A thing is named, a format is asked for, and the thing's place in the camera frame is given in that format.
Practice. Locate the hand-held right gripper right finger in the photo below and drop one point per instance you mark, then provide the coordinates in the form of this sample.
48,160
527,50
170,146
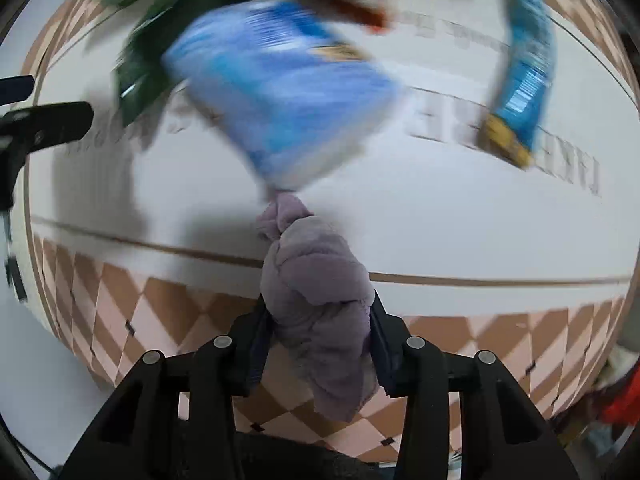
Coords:
384,360

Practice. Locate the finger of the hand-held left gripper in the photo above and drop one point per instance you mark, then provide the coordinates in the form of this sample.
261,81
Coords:
50,122

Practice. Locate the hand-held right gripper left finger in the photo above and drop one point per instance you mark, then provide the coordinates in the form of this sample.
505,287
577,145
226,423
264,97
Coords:
254,355

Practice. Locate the purple knotted cloth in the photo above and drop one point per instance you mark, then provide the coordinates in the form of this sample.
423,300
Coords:
320,310

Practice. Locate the green snack bag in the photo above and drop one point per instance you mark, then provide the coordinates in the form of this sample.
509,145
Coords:
145,60

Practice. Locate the white checkered-border mat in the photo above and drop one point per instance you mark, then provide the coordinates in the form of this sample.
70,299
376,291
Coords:
450,220

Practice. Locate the large blue snack bag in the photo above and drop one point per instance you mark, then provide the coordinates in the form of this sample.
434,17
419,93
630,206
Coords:
280,90

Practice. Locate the red cloth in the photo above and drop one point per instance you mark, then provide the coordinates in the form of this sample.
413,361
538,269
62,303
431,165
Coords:
622,402

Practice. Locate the narrow blue snack packet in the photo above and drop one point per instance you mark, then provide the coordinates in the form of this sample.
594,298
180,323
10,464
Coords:
525,70

